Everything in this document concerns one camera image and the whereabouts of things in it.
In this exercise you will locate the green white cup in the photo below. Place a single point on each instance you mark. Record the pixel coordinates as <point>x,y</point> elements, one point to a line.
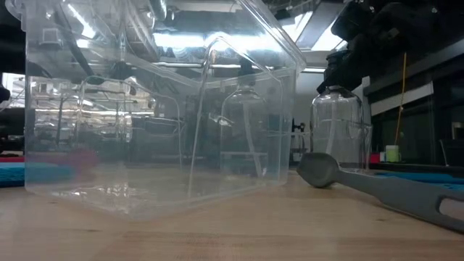
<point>393,154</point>

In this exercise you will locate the clear soap pump bottle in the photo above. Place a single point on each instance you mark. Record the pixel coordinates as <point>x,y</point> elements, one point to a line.
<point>339,127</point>

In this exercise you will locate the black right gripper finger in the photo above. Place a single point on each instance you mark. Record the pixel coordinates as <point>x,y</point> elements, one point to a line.
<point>359,65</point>

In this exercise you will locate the red container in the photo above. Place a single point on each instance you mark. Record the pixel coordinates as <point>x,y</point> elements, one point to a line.
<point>375,158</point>

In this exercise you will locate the frosted clear plastic bin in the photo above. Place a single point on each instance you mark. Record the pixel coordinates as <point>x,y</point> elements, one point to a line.
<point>108,195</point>

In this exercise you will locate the blue kitchen sponge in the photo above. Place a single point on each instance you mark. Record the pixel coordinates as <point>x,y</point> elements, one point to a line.
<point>14,175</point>
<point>417,177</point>

